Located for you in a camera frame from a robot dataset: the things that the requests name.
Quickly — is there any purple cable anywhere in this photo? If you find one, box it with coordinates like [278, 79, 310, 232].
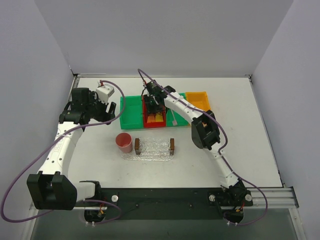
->
[0, 79, 127, 225]
[137, 68, 270, 227]

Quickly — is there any aluminium table edge rail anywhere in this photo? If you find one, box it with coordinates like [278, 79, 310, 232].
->
[72, 73, 253, 100]

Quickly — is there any left green plastic bin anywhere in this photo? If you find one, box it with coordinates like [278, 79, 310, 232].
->
[119, 95, 144, 130]

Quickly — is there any orange toothpaste tube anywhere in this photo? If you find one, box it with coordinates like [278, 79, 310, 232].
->
[146, 114, 156, 124]

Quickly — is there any white toothbrush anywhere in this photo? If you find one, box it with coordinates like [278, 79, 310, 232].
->
[170, 109, 178, 126]

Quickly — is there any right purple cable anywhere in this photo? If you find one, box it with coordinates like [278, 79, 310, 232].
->
[137, 68, 270, 227]

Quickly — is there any left brown tray handle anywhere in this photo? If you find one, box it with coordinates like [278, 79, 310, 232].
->
[134, 138, 141, 155]

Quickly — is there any right brown tray handle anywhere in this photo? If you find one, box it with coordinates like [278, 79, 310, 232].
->
[169, 138, 175, 156]

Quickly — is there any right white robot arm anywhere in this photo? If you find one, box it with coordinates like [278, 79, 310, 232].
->
[143, 79, 252, 206]

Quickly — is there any green plastic bin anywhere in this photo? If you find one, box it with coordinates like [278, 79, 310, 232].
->
[119, 95, 144, 130]
[166, 108, 189, 127]

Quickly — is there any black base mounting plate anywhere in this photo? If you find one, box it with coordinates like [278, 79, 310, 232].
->
[82, 187, 255, 221]

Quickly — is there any right green plastic bin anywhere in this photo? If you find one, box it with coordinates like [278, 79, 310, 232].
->
[166, 108, 189, 127]

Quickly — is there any yellow toothpaste tube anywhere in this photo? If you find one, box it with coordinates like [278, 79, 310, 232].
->
[155, 113, 164, 123]

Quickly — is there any clear textured glass tray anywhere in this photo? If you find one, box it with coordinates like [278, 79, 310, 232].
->
[119, 137, 176, 162]

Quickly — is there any brown tray handle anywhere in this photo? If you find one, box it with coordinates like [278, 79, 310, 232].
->
[134, 138, 141, 155]
[169, 138, 175, 156]

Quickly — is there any orange plastic bin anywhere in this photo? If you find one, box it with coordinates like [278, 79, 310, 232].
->
[185, 91, 211, 112]

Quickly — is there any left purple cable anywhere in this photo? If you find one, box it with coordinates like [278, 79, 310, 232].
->
[0, 79, 127, 225]

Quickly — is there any red plastic bin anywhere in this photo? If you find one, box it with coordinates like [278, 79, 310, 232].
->
[142, 95, 166, 128]

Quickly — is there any front aluminium rail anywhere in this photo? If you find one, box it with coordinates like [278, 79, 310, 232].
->
[29, 186, 300, 211]

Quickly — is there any pink plastic cup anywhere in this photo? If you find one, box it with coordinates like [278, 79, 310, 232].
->
[115, 132, 133, 154]

